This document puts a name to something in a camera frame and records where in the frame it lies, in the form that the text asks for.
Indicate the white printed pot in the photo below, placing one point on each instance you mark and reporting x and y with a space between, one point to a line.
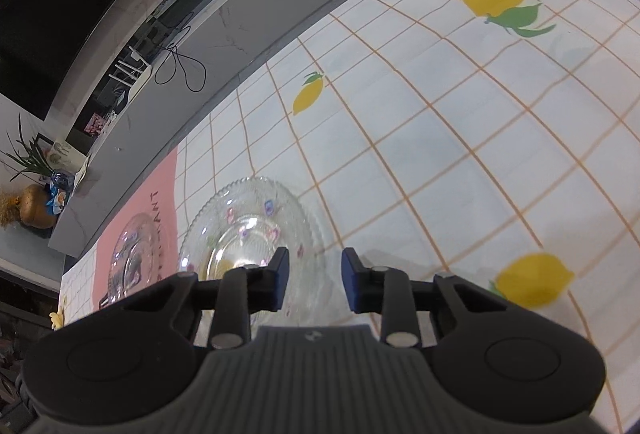
67 156

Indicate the marble tv cabinet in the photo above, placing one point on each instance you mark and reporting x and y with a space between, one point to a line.
225 24

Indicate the flower print glass plate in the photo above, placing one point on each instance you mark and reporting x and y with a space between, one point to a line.
240 234

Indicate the green leafy plant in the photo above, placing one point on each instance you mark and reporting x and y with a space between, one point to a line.
30 154

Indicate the dried flower bunch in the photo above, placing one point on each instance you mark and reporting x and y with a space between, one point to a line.
9 211

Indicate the pink picture card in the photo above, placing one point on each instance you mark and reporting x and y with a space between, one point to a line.
96 124

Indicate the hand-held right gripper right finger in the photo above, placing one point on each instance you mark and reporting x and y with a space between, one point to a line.
350 284

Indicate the banana peel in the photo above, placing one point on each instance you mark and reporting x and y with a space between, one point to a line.
57 318

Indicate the lemon print checked tablecloth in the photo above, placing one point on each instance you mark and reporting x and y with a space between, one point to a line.
450 139

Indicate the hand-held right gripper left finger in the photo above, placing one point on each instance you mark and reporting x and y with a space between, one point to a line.
281 281

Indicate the snack packets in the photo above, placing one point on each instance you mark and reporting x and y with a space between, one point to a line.
56 201

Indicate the clear glass plate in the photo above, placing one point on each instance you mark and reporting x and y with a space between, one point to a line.
135 254

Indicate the blue glass vase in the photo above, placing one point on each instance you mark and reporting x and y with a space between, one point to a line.
62 180

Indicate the white router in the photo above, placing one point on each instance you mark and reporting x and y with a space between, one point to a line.
135 74

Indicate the pink placemat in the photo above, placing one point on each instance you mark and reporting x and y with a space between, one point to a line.
150 194

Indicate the gold vase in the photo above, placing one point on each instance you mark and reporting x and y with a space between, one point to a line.
37 209

